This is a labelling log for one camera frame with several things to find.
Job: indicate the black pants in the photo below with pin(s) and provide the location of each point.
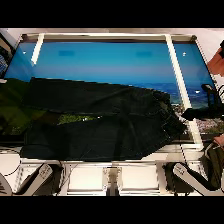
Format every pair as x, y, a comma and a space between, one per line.
100, 135

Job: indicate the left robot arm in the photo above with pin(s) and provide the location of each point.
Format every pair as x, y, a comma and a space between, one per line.
40, 174

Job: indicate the orange garment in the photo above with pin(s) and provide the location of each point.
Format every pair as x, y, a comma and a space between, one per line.
217, 62

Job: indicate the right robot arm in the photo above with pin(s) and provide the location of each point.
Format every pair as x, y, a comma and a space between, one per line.
188, 174

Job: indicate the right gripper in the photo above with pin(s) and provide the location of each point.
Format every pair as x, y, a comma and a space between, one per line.
201, 114

